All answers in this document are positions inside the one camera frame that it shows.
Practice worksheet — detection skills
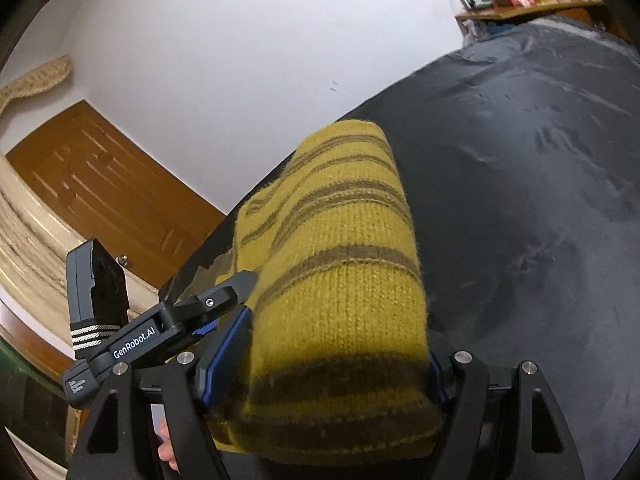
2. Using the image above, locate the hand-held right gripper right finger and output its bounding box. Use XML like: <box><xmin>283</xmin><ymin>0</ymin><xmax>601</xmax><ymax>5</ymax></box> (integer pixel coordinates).
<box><xmin>425</xmin><ymin>347</ymin><xmax>586</xmax><ymax>480</ymax></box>

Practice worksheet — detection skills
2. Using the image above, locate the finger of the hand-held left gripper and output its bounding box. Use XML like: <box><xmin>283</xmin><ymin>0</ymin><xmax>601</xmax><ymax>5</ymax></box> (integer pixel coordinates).
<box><xmin>160</xmin><ymin>270</ymin><xmax>259</xmax><ymax>337</ymax></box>

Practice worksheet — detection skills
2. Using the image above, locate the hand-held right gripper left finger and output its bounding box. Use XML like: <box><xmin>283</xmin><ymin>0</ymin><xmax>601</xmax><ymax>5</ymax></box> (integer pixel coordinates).
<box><xmin>67</xmin><ymin>305</ymin><xmax>256</xmax><ymax>480</ymax></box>

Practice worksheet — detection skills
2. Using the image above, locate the yellow striped knit sweater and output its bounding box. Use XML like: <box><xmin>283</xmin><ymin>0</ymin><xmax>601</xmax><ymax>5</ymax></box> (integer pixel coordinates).
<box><xmin>207</xmin><ymin>119</ymin><xmax>446</xmax><ymax>461</ymax></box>

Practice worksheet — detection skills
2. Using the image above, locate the person's left hand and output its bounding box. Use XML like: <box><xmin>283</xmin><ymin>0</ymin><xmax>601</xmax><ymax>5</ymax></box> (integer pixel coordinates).
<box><xmin>157</xmin><ymin>420</ymin><xmax>180</xmax><ymax>472</ymax></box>

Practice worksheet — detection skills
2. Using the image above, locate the beige curtain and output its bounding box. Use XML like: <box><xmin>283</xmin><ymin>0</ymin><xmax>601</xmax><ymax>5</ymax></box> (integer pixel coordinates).
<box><xmin>0</xmin><ymin>55</ymin><xmax>166</xmax><ymax>480</ymax></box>

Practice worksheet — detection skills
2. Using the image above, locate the brown wooden door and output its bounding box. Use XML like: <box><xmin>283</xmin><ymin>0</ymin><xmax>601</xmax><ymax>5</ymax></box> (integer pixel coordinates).
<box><xmin>5</xmin><ymin>100</ymin><xmax>228</xmax><ymax>291</ymax></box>

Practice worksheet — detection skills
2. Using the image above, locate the wooden desk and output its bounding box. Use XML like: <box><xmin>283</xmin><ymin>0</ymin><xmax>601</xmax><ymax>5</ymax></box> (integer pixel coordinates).
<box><xmin>455</xmin><ymin>0</ymin><xmax>631</xmax><ymax>43</ymax></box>

